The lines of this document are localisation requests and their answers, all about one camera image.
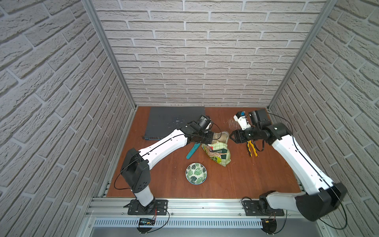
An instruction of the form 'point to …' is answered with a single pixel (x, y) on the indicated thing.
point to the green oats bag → (218, 151)
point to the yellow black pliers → (249, 143)
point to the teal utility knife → (196, 146)
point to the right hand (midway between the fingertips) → (231, 134)
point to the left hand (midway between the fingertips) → (210, 134)
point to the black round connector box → (269, 225)
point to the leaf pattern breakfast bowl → (196, 173)
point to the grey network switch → (163, 120)
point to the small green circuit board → (146, 221)
